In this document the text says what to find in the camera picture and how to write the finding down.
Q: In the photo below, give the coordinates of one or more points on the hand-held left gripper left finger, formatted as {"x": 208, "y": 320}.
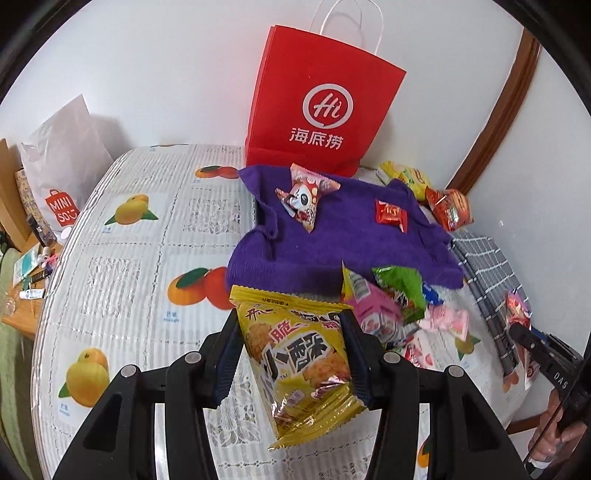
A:
{"x": 226, "y": 364}

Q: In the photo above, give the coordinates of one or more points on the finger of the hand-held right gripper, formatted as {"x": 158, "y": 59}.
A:
{"x": 547, "y": 338}
{"x": 526, "y": 339}

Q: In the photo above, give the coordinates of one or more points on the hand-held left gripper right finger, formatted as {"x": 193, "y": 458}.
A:
{"x": 358, "y": 364}

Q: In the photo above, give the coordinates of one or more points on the red white strawberry packet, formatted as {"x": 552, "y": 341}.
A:
{"x": 420, "y": 350}

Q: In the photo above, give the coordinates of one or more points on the yellow snack packet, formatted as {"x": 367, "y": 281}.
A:
{"x": 295, "y": 350}

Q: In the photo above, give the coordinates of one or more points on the pale pink snack packet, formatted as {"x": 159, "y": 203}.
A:
{"x": 443, "y": 321}

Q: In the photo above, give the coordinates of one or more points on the green snack packet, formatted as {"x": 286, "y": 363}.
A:
{"x": 401, "y": 286}

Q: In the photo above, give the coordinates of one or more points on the small blue snack packet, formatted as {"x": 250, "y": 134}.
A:
{"x": 429, "y": 295}

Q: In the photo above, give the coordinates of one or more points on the purple towel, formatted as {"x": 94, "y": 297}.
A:
{"x": 351, "y": 240}

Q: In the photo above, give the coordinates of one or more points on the small red snack packet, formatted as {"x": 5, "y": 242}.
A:
{"x": 391, "y": 214}

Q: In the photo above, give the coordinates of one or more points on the panda print snack packet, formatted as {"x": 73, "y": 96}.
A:
{"x": 304, "y": 198}

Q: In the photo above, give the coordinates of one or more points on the person's right hand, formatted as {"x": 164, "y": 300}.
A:
{"x": 547, "y": 429}

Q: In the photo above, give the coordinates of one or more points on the grey checked cloth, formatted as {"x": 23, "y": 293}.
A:
{"x": 480, "y": 258}

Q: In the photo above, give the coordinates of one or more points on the fruit print tablecloth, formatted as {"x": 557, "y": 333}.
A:
{"x": 129, "y": 277}

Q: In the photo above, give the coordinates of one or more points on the orange chip bag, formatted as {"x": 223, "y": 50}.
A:
{"x": 450, "y": 207}

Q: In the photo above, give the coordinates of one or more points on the yellow chip bag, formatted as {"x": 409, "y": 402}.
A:
{"x": 406, "y": 177}

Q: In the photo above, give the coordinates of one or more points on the wooden side table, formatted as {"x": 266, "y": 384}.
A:
{"x": 23, "y": 318}

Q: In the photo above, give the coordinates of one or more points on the green cloth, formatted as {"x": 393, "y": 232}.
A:
{"x": 14, "y": 369}

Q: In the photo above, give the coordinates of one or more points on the small teal white box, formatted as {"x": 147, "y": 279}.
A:
{"x": 25, "y": 266}

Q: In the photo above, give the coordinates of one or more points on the patterned box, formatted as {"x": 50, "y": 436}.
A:
{"x": 27, "y": 198}

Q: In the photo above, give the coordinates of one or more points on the white paper bag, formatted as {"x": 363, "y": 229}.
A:
{"x": 55, "y": 152}

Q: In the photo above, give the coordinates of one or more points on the brown cardboard box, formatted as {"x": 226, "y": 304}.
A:
{"x": 9, "y": 198}

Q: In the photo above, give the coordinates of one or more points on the red paper bag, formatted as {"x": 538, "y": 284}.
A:
{"x": 323, "y": 83}

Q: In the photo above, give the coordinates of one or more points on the brown wooden door frame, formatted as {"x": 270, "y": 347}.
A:
{"x": 508, "y": 115}

